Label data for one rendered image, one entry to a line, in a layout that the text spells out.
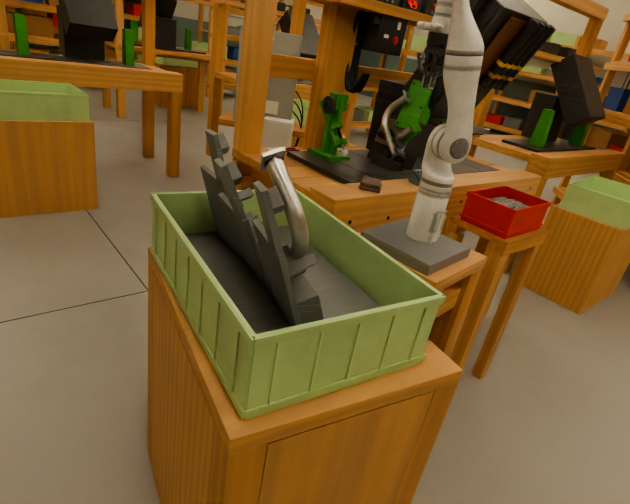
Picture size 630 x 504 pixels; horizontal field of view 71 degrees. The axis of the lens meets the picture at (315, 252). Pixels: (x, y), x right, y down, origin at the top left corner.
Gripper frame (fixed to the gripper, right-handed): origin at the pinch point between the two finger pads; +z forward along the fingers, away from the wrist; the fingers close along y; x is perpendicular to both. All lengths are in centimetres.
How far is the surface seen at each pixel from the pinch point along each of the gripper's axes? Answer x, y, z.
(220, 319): 91, -40, 39
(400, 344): 61, -56, 44
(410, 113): -37, 34, 16
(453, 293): 10, -37, 55
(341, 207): 22.5, 4.9, 42.7
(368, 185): 6.3, 9.6, 37.7
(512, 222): -38, -26, 43
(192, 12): -393, 1034, -9
